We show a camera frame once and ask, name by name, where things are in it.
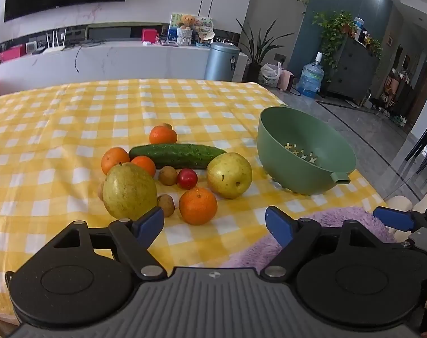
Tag dark dining table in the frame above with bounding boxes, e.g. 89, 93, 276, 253
405, 109, 427, 175

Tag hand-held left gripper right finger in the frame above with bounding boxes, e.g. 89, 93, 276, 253
259, 205, 379, 279

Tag grey cabinet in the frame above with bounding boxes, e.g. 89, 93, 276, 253
321, 37, 379, 106

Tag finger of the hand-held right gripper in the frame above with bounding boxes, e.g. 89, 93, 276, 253
373, 206, 427, 232

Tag yellow checked tablecloth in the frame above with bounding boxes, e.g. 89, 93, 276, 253
0, 78, 388, 324

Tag black cable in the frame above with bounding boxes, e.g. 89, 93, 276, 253
74, 44, 85, 73

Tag yellow pear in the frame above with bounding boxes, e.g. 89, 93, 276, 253
207, 152, 253, 199

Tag colourful printed box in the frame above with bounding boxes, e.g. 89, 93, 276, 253
169, 12, 214, 41

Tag purple fluffy blanket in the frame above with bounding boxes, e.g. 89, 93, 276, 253
220, 207, 397, 268

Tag orange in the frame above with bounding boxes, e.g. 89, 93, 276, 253
149, 126, 178, 146
130, 155, 156, 177
101, 147, 130, 175
179, 187, 218, 226

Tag flat pink box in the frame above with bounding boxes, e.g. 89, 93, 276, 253
0, 47, 25, 62

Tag white router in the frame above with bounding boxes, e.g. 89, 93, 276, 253
41, 30, 68, 55

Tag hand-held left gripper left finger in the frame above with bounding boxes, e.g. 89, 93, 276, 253
49, 206, 168, 280

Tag cluttered toy shelf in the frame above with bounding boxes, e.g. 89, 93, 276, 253
379, 67, 416, 120

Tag long-leaved potted plant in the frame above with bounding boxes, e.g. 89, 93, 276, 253
236, 17, 295, 83

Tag green cucumber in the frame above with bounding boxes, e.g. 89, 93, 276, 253
129, 143, 227, 170

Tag white marble console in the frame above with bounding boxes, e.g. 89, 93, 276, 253
0, 39, 249, 94

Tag brown door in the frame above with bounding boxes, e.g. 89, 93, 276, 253
407, 61, 427, 134

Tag cream cushion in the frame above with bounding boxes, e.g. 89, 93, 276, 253
385, 189, 427, 215

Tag grey trash can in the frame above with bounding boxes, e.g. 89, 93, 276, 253
204, 42, 241, 82

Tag white plastic bag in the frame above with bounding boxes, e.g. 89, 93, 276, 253
258, 62, 282, 87

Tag green colander bowl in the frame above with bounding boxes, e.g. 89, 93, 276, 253
257, 106, 357, 196

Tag cluster of bottles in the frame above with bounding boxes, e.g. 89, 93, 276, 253
352, 17, 372, 46

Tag white paper bag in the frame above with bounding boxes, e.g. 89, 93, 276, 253
176, 26, 194, 46

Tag large green pear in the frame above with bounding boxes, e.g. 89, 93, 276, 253
102, 163, 158, 220

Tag blue water jug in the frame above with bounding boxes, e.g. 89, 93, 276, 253
297, 52, 325, 98

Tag trailing green plant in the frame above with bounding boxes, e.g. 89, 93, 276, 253
312, 10, 358, 71

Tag small red fruit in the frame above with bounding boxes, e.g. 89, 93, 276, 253
177, 168, 198, 190

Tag small green plant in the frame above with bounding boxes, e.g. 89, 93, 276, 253
366, 39, 383, 59

